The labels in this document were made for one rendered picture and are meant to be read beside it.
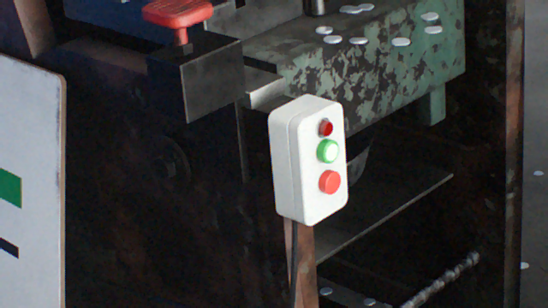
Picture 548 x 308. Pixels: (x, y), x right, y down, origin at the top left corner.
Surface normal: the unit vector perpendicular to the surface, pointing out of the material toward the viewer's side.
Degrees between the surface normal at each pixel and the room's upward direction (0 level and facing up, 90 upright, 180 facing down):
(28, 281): 78
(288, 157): 90
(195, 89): 90
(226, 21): 90
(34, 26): 73
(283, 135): 90
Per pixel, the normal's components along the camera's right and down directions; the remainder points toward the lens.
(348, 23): -0.08, -0.89
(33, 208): -0.71, 0.18
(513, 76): 0.72, 0.26
